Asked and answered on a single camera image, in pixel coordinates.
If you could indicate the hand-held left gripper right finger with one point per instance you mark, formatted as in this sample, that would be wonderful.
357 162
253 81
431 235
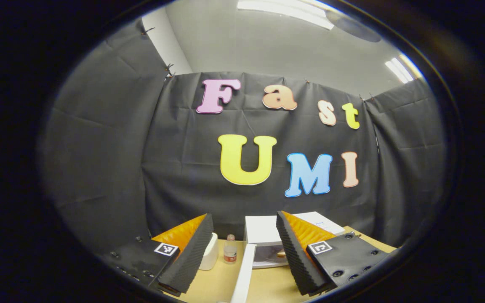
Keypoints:
295 256

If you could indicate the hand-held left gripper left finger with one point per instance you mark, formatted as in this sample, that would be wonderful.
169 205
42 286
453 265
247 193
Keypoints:
190 261

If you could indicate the white microwave oven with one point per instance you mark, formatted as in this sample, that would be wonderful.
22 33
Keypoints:
263 229

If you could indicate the white toaster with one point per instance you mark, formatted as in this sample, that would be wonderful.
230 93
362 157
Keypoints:
211 252

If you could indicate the clear plastic water bottle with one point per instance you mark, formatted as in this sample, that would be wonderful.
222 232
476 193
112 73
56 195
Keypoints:
230 252

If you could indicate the black backdrop cloth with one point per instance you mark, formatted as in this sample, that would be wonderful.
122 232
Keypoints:
183 168

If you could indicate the small ceiling light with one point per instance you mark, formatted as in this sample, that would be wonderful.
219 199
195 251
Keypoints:
402 69

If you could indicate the long ceiling light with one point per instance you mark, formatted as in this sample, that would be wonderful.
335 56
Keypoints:
284 10

